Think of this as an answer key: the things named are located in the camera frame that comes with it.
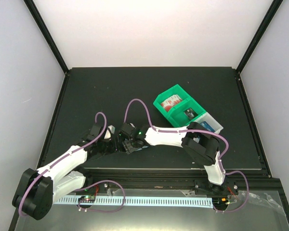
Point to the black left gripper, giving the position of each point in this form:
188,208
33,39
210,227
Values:
114,148

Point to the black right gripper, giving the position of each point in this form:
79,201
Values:
129,147

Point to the blue leather card holder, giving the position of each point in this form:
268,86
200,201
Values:
142,148

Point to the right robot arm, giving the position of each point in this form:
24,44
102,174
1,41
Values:
203,146

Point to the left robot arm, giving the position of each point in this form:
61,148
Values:
39,189

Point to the red white card stack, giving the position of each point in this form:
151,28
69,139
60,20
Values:
170,102

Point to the black card in bin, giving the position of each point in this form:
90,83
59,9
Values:
190,113

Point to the blue card stack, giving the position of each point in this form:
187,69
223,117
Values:
207,126

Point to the green plastic bin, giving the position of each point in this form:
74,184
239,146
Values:
176,115

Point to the white plastic bin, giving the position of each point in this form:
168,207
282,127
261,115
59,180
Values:
211,121

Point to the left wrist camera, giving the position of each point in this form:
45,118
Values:
110,131

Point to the black aluminium frame rail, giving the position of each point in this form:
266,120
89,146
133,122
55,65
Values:
89,181

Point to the white slotted cable duct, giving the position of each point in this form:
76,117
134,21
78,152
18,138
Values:
136,201

